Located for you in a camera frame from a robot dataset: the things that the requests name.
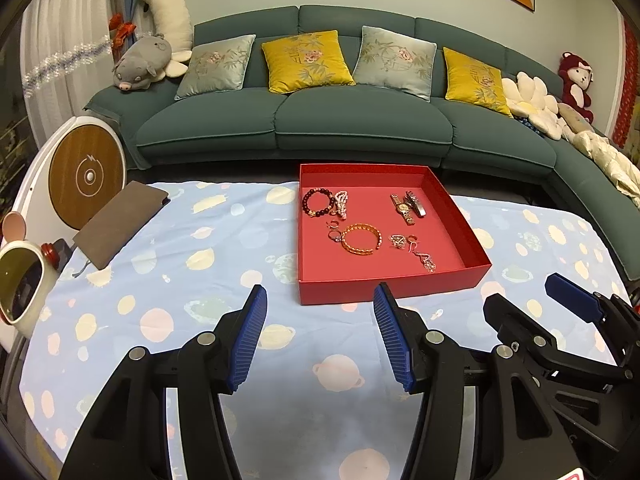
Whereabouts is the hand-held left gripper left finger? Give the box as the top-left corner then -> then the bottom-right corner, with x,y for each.
60,284 -> 268,480

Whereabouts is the white flower cushion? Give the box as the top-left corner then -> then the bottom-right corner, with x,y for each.
501,70 -> 564,140

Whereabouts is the yellow embroidered cushion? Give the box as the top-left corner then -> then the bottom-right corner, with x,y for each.
443,47 -> 514,117
261,30 -> 356,95

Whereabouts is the brown notebook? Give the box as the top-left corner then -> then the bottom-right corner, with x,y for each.
72,181 -> 171,272

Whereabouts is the grey-green embroidered cushion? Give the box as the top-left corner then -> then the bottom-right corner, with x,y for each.
174,34 -> 257,101
352,25 -> 437,103

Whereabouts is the cream quilted blanket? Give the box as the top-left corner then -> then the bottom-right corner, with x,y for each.
569,129 -> 640,197

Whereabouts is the white curtain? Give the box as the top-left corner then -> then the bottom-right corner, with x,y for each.
20,0 -> 135,137

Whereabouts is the red bow tieback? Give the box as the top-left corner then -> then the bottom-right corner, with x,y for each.
108,12 -> 137,46

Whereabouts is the cream mirror with ears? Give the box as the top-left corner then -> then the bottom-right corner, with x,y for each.
0,211 -> 62,334

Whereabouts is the red hanging wall decoration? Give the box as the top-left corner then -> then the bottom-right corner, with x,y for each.
610,17 -> 640,152

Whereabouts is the silver hair clip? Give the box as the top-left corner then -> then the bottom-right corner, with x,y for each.
406,190 -> 429,219

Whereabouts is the red plush monkey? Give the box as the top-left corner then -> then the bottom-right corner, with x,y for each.
557,51 -> 596,124

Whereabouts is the tan small pillow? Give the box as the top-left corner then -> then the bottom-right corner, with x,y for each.
557,102 -> 594,136

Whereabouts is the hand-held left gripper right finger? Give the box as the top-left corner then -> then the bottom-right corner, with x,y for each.
374,282 -> 581,480

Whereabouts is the silver flower earring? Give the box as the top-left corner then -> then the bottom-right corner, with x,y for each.
407,240 -> 439,274

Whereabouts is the grey plush pig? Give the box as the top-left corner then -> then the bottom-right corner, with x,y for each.
111,33 -> 174,94

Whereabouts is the white plush cow pillow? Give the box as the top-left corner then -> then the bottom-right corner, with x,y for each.
139,0 -> 195,79

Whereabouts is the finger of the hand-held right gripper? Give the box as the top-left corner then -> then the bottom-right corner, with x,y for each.
545,274 -> 640,371
482,292 -> 621,381

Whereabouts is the gold wristwatch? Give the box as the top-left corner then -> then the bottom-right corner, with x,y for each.
390,192 -> 416,226

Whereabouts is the blue planet-print tablecloth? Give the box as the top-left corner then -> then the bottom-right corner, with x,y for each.
15,180 -> 632,480

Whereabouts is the dark wooden bead bracelet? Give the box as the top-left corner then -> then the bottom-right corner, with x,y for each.
302,187 -> 336,219

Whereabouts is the green sofa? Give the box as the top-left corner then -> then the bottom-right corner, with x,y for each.
82,5 -> 640,292

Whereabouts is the red cardboard box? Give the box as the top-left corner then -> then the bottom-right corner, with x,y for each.
298,162 -> 492,307

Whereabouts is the round white wooden side table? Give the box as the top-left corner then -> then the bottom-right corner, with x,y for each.
9,114 -> 126,241

